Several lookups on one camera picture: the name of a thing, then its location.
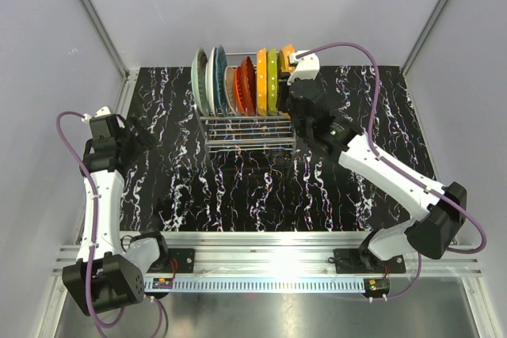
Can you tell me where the orange-yellow scalloped plate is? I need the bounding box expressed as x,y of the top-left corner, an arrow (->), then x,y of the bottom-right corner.
277,44 -> 295,75

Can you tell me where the green scalloped plate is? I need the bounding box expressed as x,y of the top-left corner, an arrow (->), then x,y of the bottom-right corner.
267,48 -> 278,116

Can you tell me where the dark red scalloped plate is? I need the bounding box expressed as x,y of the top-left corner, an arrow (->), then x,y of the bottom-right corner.
240,56 -> 256,116

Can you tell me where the yellow scalloped plate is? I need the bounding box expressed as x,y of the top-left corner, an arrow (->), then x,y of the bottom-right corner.
256,48 -> 267,116

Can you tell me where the red-orange scalloped plate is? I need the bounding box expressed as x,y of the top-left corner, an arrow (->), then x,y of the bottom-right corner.
234,66 -> 246,116

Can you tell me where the cream plate with dark patch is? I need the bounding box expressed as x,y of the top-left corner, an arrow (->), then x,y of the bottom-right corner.
224,66 -> 238,116

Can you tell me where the light green flower plate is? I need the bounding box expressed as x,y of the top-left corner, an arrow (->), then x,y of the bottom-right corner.
191,47 -> 210,116

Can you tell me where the dark teal plate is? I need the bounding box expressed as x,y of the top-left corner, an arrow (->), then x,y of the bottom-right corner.
213,45 -> 228,116

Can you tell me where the white plate teal rim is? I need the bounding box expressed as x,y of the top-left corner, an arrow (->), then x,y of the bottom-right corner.
205,47 -> 216,116

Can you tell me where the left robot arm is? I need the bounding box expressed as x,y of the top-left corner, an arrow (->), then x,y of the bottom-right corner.
62,107 -> 170,318

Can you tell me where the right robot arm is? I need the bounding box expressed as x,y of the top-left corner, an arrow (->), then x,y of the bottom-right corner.
277,72 -> 467,272

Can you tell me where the left controller board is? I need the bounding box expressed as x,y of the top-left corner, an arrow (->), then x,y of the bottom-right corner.
152,278 -> 173,289

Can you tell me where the controller board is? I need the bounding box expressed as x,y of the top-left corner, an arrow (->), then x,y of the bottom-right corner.
364,278 -> 391,294
152,278 -> 173,289

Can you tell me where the right controller board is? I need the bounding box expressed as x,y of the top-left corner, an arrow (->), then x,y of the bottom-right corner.
364,278 -> 391,294

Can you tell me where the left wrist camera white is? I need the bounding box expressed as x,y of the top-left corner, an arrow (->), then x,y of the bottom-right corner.
81,106 -> 112,123

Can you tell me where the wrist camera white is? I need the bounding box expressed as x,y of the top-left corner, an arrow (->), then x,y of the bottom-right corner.
287,51 -> 320,85
81,106 -> 112,123

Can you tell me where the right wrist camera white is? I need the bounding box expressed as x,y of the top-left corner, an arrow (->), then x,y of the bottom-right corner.
287,51 -> 320,85

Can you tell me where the metal wire dish rack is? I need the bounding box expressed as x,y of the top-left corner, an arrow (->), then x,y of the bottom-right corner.
194,54 -> 296,157

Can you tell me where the left aluminium frame post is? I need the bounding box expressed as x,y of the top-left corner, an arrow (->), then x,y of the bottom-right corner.
78,0 -> 130,82

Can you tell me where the aluminium frame post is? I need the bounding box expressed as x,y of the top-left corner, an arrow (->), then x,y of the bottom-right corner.
401,0 -> 451,76
78,0 -> 130,82

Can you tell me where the right aluminium frame post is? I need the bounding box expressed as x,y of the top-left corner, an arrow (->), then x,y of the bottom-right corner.
401,0 -> 451,76

